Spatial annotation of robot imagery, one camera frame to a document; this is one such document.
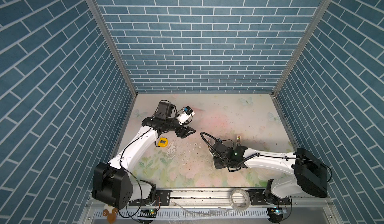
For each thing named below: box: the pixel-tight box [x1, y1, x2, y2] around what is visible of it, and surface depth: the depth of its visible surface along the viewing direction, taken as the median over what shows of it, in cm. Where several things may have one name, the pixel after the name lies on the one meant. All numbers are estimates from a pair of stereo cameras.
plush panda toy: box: [102, 203, 118, 224], surface depth 69 cm
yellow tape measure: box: [158, 137, 169, 148], surface depth 93 cm
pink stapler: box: [235, 135, 242, 147], surface depth 93 cm
